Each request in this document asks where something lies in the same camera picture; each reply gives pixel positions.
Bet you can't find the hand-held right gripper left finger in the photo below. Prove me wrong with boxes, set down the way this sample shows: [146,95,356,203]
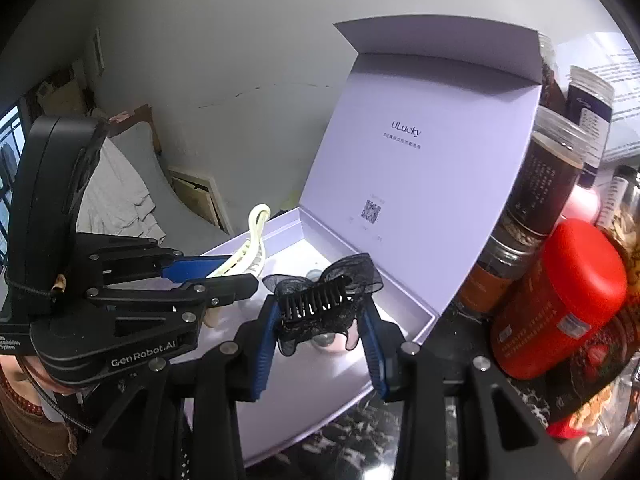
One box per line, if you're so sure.
[65,295,283,480]

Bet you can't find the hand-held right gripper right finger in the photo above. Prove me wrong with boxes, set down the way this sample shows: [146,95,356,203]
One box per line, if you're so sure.
[357,305,581,480]

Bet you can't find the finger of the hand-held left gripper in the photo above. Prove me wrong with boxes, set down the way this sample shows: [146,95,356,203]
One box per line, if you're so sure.
[75,232,236,283]
[87,274,260,338]

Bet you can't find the cream banana hair clip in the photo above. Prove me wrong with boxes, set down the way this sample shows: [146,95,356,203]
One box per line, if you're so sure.
[202,203,273,328]

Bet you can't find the black lace claw clip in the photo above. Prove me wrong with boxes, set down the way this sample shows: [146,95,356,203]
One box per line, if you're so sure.
[262,253,385,357]

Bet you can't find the lavender gift box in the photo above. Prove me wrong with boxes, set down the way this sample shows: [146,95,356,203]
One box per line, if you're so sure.
[182,20,543,466]

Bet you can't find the white cloth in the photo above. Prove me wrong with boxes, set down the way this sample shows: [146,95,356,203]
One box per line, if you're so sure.
[75,137,167,246]

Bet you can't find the cardboard box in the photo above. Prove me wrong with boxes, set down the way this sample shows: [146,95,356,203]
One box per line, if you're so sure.
[37,77,93,121]

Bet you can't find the grey chair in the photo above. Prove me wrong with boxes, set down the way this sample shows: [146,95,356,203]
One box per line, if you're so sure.
[75,122,233,251]

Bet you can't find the orange label jar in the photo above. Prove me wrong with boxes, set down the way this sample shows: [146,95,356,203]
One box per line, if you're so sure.
[457,225,541,321]

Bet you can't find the red canister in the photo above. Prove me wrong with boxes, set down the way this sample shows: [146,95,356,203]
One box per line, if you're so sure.
[490,219,628,380]

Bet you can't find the person's brown garment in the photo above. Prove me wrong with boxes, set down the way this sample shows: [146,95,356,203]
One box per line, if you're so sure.
[0,355,81,461]

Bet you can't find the large dark brown jar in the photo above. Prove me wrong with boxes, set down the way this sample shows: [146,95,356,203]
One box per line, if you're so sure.
[505,107,588,236]

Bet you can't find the pink bottle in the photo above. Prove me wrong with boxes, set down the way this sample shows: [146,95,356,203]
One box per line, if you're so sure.
[565,180,601,226]

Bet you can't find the navy label jar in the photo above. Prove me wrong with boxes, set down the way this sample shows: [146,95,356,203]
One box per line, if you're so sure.
[567,65,616,171]

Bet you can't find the clear jar dark contents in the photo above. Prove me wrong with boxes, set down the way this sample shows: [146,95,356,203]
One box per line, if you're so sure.
[539,34,567,107]

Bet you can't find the white printed paper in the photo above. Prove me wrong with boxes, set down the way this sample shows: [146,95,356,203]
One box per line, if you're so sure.
[552,32,640,161]

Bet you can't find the wooden frame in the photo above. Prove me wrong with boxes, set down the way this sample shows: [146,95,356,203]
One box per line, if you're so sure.
[167,167,233,236]

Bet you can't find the black cable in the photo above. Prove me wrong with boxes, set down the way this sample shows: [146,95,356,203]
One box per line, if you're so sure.
[20,355,96,433]

